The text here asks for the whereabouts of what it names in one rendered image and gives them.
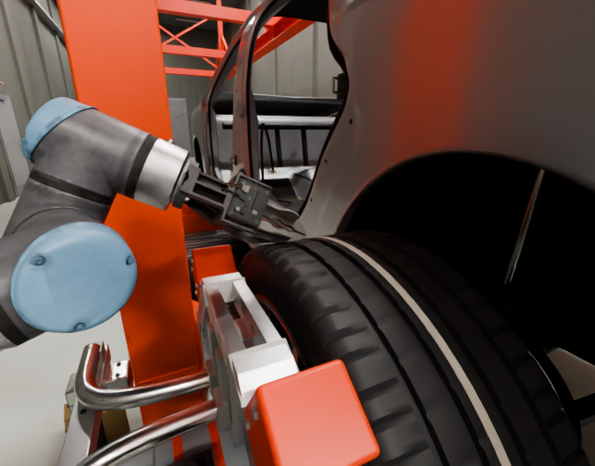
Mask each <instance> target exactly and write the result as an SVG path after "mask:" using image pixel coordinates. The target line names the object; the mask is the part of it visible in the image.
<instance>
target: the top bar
mask: <svg viewBox="0 0 595 466"><path fill-rule="evenodd" d="M105 350H106V355H105V363H103V364H100V365H98V369H97V373H96V377H95V380H96V384H97V385H98V386H99V387H101V388H104V389H106V385H107V379H108V374H109V368H110V363H111V354H110V349H109V346H108V344H105ZM102 413H103V411H96V410H91V409H88V408H86V407H84V406H82V405H81V404H80V402H79V401H78V400H77V398H76V399H75V403H74V406H73V410H72V413H71V417H70V420H69V424H68V430H67V433H66V437H65V440H64V444H63V447H62V450H61V454H60V458H59V461H58V464H57V466H76V465H77V464H78V463H80V462H81V461H82V460H84V459H85V458H86V457H88V456H89V455H91V454H92V453H93V452H95V451H96V448H97V442H98V436H99V430H100V424H101V419H102Z"/></svg>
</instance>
